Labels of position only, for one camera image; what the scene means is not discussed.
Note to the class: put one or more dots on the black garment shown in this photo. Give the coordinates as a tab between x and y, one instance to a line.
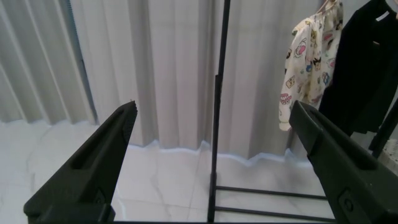
357	77

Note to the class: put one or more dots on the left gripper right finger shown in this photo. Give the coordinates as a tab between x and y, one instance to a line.
357	186

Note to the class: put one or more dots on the cream printed garment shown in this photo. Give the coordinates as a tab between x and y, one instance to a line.
308	62

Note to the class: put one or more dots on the black clothes rack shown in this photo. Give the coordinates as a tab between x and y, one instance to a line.
217	93

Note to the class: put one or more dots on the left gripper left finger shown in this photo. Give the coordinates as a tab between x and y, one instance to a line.
81	186

